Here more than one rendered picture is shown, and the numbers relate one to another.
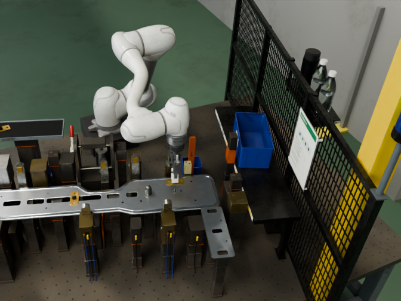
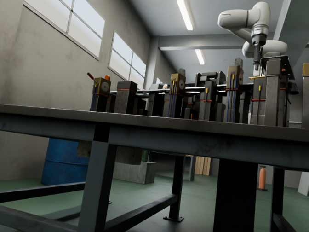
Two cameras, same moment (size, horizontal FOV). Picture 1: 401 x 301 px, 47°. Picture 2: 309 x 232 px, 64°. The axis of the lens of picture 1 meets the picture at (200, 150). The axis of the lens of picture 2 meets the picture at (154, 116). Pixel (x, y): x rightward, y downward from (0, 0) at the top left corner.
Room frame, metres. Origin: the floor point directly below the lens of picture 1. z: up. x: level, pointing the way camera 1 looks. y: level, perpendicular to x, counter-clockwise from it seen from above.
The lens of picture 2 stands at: (0.30, -0.53, 0.57)
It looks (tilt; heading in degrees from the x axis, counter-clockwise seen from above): 9 degrees up; 49
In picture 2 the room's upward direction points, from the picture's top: 8 degrees clockwise
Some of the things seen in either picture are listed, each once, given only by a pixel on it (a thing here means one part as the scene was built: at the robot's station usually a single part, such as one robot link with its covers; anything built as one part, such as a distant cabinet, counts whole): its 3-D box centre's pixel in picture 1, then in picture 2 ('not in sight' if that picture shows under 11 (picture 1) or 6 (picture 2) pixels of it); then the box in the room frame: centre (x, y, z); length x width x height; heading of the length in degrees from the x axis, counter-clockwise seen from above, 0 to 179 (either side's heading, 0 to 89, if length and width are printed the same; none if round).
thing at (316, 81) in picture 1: (318, 80); not in sight; (1.83, -0.50, 1.53); 0.07 x 0.07 x 0.20
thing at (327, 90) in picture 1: (327, 92); not in sight; (1.73, -0.52, 1.53); 0.07 x 0.07 x 0.20
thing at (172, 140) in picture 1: (176, 135); (259, 33); (1.59, 0.11, 1.33); 0.09 x 0.09 x 0.06
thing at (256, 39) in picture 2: (175, 149); (259, 45); (1.59, 0.11, 1.26); 0.08 x 0.07 x 0.09; 13
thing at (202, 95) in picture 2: (115, 218); (205, 114); (1.52, 0.38, 0.84); 0.12 x 0.05 x 0.29; 13
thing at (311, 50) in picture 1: (309, 68); not in sight; (1.95, -0.47, 1.52); 0.07 x 0.07 x 0.18
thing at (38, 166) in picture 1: (45, 192); not in sight; (1.62, 0.75, 0.89); 0.12 x 0.08 x 0.38; 13
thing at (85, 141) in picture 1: (97, 175); (208, 107); (1.71, 0.51, 0.95); 0.18 x 0.13 x 0.49; 103
